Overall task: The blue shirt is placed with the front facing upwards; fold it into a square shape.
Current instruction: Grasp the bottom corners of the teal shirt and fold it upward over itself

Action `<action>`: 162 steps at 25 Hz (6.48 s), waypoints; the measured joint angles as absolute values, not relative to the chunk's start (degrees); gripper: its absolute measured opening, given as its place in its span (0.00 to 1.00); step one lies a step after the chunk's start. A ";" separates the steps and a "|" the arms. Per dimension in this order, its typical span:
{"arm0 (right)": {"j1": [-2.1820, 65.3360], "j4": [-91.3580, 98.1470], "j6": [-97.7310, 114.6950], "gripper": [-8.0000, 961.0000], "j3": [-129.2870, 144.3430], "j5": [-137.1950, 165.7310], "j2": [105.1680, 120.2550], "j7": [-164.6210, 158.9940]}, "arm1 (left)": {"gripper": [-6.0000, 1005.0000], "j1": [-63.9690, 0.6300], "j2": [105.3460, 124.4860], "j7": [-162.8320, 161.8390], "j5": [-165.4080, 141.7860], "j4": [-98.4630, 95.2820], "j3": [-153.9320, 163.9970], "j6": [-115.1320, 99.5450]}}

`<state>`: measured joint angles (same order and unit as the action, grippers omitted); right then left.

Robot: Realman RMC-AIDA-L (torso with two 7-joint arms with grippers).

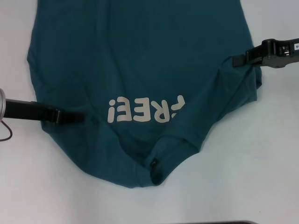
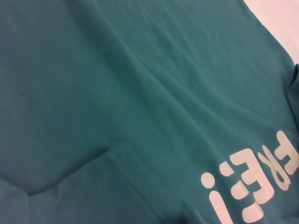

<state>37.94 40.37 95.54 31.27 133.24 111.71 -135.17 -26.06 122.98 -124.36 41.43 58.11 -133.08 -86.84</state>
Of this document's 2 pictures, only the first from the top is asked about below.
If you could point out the teal blue printed t-shirt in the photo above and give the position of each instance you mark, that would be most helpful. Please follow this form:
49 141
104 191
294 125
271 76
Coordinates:
140 58

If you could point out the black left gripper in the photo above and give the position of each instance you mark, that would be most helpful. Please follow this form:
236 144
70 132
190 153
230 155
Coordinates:
25 109

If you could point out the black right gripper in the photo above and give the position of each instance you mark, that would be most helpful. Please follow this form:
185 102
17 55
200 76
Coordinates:
282 50

